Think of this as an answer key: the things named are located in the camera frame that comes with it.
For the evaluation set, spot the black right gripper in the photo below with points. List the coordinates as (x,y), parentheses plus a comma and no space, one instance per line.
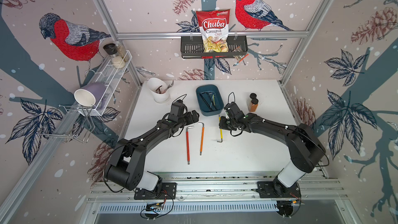
(221,125)

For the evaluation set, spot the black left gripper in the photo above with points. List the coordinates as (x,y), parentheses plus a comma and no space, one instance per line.
(190,120)

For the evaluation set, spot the red handled hex key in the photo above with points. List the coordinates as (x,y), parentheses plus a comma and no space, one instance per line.
(187,143)

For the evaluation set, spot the orange handled hex key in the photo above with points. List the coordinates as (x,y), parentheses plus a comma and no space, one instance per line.
(202,136)

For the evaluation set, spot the yellow handled hex key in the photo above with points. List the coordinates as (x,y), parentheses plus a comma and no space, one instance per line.
(220,130)

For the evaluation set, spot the thin black hex key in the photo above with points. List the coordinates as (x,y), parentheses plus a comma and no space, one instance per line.
(208,106)

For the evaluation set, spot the large black hex key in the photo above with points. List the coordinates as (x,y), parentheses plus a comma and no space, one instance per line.
(207,95)

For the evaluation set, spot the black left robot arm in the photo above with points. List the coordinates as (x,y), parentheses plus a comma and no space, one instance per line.
(125,166)

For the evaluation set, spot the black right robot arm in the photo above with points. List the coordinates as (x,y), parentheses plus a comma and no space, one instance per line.
(305,149)

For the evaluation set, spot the teal plastic storage box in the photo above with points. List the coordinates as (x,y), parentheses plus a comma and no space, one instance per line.
(218,100)

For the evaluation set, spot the orange spice bottle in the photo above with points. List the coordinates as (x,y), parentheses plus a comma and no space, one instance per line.
(253,105)

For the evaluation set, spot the white ceramic utensil cup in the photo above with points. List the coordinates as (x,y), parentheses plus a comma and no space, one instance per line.
(157,88)

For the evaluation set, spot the black lid spice jar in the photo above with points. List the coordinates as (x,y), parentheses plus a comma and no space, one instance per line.
(116,60)

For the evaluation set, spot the clear glass jar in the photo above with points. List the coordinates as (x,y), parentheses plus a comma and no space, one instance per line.
(121,50)

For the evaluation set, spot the red Chuba chips bag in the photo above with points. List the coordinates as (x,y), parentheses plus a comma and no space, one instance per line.
(214,28)

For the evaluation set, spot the purple cup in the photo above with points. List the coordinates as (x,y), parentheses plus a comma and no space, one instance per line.
(90,94)

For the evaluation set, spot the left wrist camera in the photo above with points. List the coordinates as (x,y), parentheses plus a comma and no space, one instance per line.
(178,109)

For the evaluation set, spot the black wire wall basket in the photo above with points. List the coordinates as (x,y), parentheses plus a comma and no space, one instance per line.
(196,47)

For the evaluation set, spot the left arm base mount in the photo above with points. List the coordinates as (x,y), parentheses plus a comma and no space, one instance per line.
(161,191)

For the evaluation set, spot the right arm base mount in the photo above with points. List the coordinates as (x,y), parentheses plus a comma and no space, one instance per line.
(273,189)

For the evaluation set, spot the white wire wall shelf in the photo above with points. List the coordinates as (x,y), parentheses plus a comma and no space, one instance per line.
(110,77)

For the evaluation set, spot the chrome wire cup holder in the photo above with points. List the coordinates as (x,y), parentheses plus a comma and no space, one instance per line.
(69,123)

